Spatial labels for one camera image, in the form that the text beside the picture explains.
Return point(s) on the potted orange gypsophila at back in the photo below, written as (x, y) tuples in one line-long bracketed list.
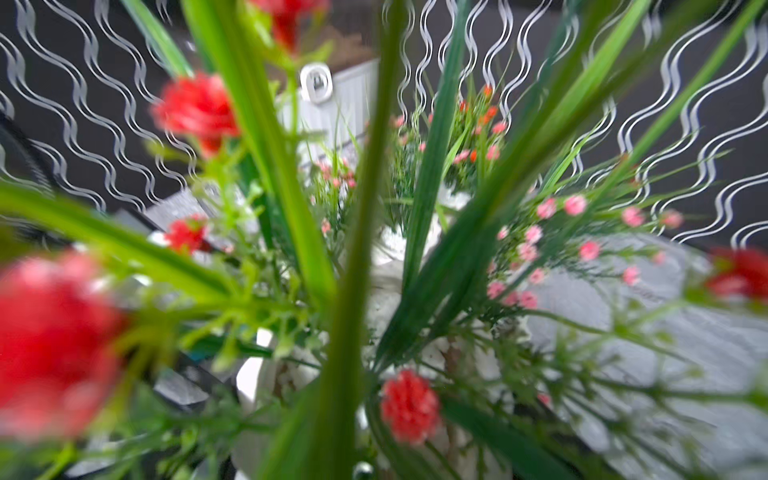
[(476, 138)]

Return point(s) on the potted pink gypsophila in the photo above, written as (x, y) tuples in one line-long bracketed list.
[(584, 225), (330, 183)]

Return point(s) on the white ribbed storage box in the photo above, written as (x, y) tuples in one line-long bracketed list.
[(334, 108)]

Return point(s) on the potted red gypsophila plant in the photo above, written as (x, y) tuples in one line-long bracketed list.
[(246, 324)]

